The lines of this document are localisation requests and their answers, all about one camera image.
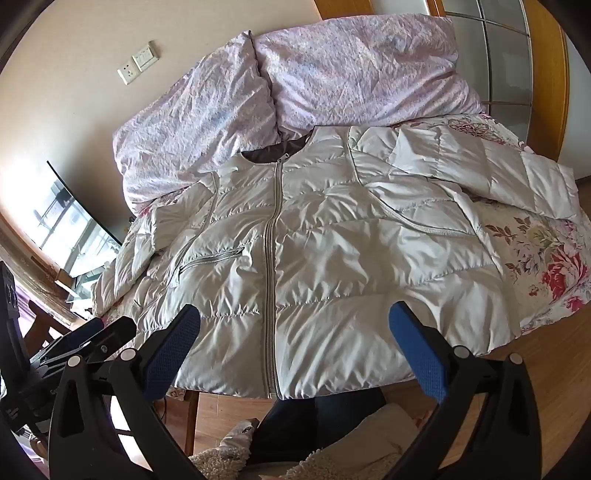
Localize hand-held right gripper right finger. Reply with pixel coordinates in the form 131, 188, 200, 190
389, 301, 541, 480

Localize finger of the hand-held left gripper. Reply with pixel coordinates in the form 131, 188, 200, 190
30, 318, 137, 370
60, 318, 106, 349

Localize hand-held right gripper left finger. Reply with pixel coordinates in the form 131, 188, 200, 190
48, 303, 201, 480

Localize white puffer jacket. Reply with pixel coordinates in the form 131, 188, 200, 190
90, 124, 578, 400

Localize dark wooden chair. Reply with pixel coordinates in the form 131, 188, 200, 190
23, 300, 63, 354

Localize wooden television cabinet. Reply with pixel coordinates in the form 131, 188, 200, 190
0, 217, 93, 324

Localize wooden bed leg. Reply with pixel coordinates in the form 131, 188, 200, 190
185, 390, 200, 455

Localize cream fleece coat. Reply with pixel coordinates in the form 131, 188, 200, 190
189, 401, 416, 480

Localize flat screen television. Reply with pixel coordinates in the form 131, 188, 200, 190
16, 159, 123, 278

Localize person's dark trouser legs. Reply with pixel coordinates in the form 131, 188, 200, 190
252, 388, 386, 467

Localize floral bed sheet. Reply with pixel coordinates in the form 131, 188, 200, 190
120, 111, 591, 402

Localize pink crinkled pillow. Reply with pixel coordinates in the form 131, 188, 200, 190
113, 30, 282, 213
254, 11, 488, 134

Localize wooden glass panel door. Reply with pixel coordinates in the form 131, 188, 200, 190
427, 0, 570, 171

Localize white wall switch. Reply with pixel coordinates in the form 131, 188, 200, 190
132, 41, 160, 70

